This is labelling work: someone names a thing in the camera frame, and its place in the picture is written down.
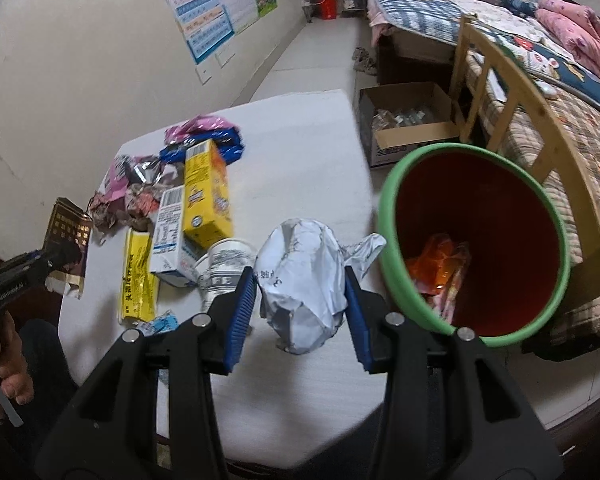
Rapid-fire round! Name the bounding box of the white paper ball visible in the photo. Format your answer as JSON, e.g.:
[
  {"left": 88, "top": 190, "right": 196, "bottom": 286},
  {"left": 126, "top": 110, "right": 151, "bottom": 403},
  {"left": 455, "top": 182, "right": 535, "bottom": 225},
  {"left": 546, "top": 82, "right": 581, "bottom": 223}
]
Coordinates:
[{"left": 254, "top": 218, "right": 387, "bottom": 356}]

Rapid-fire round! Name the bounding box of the white blue milk carton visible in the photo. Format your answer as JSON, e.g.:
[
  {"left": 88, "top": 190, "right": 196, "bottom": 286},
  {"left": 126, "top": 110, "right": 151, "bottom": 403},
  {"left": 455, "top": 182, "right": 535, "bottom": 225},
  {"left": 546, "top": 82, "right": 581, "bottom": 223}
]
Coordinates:
[{"left": 149, "top": 185, "right": 206, "bottom": 288}]

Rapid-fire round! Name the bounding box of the yellow juice carton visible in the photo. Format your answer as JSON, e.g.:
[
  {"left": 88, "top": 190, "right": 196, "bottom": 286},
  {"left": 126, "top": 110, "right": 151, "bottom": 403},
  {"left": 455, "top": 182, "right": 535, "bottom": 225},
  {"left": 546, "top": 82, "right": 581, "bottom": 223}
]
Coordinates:
[{"left": 183, "top": 140, "right": 234, "bottom": 249}]

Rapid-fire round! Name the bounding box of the newspaper ball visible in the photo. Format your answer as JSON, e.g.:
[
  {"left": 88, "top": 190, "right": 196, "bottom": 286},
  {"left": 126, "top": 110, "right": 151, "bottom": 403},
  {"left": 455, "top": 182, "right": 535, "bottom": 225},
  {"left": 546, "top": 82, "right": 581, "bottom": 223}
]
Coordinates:
[{"left": 87, "top": 183, "right": 164, "bottom": 245}]

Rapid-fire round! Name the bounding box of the left hand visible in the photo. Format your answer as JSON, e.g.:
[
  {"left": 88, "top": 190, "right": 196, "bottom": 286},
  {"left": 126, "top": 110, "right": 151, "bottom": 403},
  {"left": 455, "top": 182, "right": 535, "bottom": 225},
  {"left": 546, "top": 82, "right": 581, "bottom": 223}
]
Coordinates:
[{"left": 0, "top": 311, "right": 34, "bottom": 405}]

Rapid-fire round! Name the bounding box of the white paper cup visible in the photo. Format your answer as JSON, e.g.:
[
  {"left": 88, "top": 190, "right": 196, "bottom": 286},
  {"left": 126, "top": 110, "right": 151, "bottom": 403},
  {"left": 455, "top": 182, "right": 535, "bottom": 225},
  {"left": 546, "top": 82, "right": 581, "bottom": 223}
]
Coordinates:
[{"left": 195, "top": 237, "right": 256, "bottom": 312}]

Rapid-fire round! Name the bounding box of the dark brown patterned box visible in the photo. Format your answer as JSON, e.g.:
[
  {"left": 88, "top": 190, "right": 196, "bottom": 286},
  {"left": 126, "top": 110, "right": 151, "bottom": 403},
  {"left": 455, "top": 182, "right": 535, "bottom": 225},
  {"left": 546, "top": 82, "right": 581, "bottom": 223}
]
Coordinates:
[{"left": 44, "top": 197, "right": 93, "bottom": 299}]

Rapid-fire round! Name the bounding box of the orange wrapper in bin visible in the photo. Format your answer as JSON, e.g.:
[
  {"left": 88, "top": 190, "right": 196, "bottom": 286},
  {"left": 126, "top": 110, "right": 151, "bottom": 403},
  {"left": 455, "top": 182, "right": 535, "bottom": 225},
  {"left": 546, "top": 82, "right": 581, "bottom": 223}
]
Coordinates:
[{"left": 406, "top": 234, "right": 471, "bottom": 324}]

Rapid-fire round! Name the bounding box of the yellow flat wrapper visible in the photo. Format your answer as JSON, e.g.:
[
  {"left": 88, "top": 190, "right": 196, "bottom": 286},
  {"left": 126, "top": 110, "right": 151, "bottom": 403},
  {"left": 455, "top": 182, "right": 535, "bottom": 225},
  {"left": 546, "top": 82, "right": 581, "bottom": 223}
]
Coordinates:
[{"left": 118, "top": 229, "right": 159, "bottom": 324}]

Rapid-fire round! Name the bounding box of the red bin with green rim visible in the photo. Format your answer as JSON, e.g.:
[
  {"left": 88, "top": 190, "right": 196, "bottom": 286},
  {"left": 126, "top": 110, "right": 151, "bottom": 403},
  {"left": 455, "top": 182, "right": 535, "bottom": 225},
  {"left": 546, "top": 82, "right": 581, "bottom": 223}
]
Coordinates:
[{"left": 377, "top": 143, "right": 570, "bottom": 348}]

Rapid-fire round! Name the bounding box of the pink silver foil bag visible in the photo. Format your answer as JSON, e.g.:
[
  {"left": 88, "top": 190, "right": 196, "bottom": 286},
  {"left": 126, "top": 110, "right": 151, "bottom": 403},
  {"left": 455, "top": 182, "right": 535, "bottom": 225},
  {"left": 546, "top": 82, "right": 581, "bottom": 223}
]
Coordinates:
[{"left": 98, "top": 155, "right": 184, "bottom": 203}]

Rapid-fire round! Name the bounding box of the blue snack bag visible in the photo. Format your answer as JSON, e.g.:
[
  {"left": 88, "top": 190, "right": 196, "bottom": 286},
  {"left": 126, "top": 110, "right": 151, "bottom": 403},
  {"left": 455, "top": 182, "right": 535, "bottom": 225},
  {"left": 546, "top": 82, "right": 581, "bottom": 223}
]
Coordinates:
[{"left": 158, "top": 127, "right": 246, "bottom": 165}]

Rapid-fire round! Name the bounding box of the cardboard box on floor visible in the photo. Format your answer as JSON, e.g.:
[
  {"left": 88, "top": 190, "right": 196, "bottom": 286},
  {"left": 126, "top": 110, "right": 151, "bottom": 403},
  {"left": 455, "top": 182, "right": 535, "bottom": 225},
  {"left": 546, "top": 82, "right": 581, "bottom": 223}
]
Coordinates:
[{"left": 358, "top": 82, "right": 460, "bottom": 169}]

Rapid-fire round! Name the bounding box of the pink snack bag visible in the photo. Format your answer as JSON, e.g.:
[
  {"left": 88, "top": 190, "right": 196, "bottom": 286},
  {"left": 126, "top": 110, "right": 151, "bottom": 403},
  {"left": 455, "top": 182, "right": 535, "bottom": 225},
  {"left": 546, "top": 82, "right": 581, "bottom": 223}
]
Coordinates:
[{"left": 164, "top": 115, "right": 239, "bottom": 144}]

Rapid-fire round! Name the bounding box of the plaid bed quilt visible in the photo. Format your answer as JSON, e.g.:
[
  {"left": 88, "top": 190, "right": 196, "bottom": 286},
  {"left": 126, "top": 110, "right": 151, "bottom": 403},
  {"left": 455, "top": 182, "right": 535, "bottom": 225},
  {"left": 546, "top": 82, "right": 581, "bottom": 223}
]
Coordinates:
[{"left": 458, "top": 51, "right": 600, "bottom": 347}]

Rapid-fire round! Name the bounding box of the wooden bed footboard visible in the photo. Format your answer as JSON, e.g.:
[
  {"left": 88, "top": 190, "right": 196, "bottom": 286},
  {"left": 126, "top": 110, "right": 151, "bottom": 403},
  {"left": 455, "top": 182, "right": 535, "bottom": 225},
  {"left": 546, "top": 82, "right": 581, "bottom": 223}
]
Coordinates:
[{"left": 448, "top": 15, "right": 600, "bottom": 314}]

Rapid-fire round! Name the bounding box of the red bucket far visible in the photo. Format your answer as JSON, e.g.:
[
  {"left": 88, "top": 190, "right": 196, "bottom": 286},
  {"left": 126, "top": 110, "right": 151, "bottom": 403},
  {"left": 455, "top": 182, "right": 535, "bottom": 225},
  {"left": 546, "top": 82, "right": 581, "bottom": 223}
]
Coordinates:
[{"left": 318, "top": 0, "right": 338, "bottom": 21}]

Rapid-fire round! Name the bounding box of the blue checked bedspread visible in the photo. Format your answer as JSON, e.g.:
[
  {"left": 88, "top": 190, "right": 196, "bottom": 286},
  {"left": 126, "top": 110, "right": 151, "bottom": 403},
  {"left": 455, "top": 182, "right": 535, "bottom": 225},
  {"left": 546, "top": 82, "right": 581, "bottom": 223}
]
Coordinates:
[{"left": 366, "top": 0, "right": 478, "bottom": 47}]

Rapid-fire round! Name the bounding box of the pink folded blanket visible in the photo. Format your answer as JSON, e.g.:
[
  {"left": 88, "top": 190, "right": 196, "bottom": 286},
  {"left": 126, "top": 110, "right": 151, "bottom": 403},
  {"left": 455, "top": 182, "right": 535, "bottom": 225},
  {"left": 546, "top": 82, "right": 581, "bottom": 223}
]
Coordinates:
[{"left": 535, "top": 0, "right": 600, "bottom": 78}]

